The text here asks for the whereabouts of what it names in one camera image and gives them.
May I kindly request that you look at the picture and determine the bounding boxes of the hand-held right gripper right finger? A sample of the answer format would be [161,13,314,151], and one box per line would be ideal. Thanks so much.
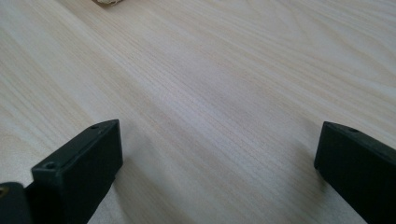
[313,120,396,224]

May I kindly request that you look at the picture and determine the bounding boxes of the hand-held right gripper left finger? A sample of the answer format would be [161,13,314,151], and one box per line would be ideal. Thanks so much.
[25,119,124,224]

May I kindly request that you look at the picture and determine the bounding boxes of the beige woven object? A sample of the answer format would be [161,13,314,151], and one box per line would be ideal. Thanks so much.
[92,0,124,6]

